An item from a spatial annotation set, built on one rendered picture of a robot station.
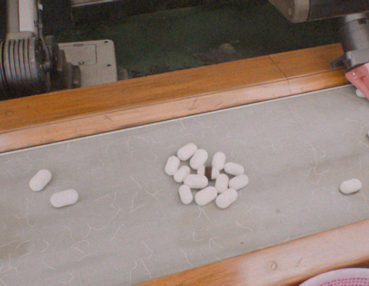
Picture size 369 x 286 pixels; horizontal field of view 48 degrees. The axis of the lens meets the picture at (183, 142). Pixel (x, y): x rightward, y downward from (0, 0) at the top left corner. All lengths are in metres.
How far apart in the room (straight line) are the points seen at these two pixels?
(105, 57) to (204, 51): 1.03
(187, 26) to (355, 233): 2.16
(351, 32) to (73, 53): 0.95
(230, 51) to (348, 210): 1.83
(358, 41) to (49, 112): 0.56
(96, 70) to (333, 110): 0.81
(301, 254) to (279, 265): 0.03
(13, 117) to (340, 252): 0.55
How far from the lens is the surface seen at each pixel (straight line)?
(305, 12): 0.40
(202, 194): 0.60
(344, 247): 0.58
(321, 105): 0.82
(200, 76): 0.81
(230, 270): 0.53
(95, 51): 1.49
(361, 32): 0.83
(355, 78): 0.85
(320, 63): 0.90
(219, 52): 2.38
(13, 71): 0.90
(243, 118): 0.76
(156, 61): 2.30
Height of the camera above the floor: 1.22
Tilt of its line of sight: 43 degrees down
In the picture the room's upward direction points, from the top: straight up
